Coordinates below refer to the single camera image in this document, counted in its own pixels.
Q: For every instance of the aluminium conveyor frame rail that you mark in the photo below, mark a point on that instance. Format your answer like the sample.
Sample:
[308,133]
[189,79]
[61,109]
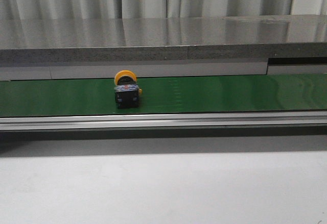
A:
[164,120]

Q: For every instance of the green conveyor belt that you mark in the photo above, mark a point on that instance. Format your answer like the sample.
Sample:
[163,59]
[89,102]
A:
[165,95]

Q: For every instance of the yellow push button switch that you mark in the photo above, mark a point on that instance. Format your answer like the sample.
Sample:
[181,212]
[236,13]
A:
[127,92]

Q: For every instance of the grey stone counter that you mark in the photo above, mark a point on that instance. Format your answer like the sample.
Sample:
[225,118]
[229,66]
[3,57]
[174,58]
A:
[162,47]

